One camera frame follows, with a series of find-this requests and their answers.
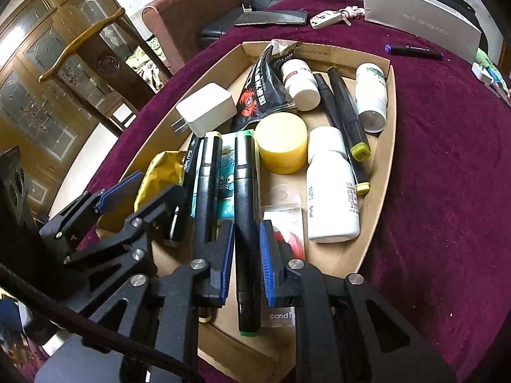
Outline white bottle red label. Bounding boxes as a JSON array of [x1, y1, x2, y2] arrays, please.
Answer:
[[306, 126, 359, 243]]

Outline green cloth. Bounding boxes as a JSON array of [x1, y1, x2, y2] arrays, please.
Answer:
[[476, 48, 502, 79]]

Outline cardboard tray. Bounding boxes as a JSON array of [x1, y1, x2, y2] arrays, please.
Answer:
[[99, 41, 397, 382]]

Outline white power adapter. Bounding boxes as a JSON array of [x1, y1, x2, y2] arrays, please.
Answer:
[[171, 83, 236, 138]]

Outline red number nine candle pack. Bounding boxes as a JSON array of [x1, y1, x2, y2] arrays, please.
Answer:
[[262, 184, 306, 328]]

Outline wooden chair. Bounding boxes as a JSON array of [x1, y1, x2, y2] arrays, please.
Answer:
[[38, 8, 172, 138]]

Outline black cable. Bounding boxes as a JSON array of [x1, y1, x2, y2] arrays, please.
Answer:
[[0, 262, 201, 383]]

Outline black snack bag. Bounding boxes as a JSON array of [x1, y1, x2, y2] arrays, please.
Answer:
[[230, 39, 301, 132]]

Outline wooden cabinet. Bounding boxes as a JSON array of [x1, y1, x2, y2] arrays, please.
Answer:
[[1, 0, 138, 218]]

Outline grey shoe box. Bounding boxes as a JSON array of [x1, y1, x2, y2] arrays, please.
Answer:
[[363, 0, 482, 63]]

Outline black marker green caps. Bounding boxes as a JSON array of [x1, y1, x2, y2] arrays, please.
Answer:
[[234, 131, 261, 336]]

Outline small white charger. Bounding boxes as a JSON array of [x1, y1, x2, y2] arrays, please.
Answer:
[[471, 62, 503, 86]]

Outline thin black pen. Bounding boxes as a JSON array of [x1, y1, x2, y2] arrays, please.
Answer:
[[313, 73, 371, 196]]

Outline maroon chair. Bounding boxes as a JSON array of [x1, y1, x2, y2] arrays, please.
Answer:
[[142, 0, 242, 73]]

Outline gold foil packet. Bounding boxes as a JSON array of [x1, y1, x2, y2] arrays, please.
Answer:
[[133, 150, 186, 212]]

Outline white bottle green label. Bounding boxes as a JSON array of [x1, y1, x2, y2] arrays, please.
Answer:
[[355, 63, 388, 134]]

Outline black smartphone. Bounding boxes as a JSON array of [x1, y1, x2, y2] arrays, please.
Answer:
[[234, 11, 308, 27]]

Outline white small bottle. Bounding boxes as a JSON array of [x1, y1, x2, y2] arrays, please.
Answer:
[[281, 59, 320, 112]]

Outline black marker yellow caps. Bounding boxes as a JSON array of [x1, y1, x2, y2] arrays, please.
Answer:
[[327, 67, 371, 162]]

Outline black marker cream caps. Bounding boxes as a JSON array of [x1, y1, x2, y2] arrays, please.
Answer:
[[193, 131, 223, 323]]

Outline blue cartoon tissue pack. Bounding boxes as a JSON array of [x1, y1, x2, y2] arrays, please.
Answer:
[[190, 133, 261, 224]]

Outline white car key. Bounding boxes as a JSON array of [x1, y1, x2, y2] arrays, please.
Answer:
[[310, 6, 365, 29]]

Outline yellow round jar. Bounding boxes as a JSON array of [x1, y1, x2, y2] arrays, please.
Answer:
[[254, 112, 308, 175]]

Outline black marker purple cap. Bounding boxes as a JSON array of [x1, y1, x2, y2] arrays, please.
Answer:
[[384, 44, 443, 61]]

